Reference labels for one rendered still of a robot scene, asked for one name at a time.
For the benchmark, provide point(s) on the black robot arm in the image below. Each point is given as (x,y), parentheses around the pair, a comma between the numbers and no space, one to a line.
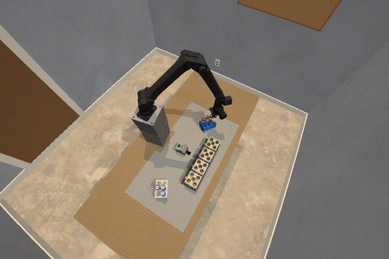
(187,60)

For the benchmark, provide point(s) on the blue tube rack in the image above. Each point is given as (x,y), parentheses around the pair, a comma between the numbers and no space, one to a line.
(207,125)

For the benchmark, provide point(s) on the grey flat mat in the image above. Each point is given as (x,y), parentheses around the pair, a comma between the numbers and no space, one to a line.
(171,165)

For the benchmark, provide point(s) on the white tube rack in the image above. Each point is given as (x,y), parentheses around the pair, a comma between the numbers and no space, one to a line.
(160,183)

